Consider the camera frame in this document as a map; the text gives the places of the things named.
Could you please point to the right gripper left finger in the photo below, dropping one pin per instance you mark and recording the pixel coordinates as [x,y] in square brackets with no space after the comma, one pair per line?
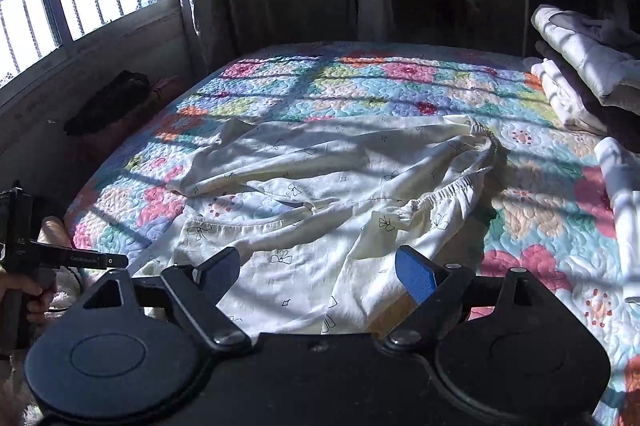
[197,291]

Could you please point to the white folded garment right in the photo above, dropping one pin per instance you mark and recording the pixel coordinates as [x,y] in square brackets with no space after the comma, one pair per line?
[620,170]

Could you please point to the black bag on box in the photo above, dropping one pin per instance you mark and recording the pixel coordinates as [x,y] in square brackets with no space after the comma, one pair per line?
[115,100]

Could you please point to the cream patterned pajama garment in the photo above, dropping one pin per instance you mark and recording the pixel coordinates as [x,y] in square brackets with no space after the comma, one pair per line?
[317,211]

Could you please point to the floral quilted bedspread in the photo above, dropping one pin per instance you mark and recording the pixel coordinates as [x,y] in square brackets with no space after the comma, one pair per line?
[544,207]

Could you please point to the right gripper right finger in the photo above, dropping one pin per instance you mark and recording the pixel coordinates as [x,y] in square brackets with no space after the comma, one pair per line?
[438,293]

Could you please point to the white hanging garment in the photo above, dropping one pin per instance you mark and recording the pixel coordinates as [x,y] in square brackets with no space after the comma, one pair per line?
[375,20]

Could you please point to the folded white clothes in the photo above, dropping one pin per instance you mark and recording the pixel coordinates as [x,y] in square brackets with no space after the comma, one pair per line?
[563,98]

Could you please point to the folded beige quilt stack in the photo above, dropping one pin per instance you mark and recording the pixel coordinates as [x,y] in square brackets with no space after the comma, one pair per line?
[611,75]

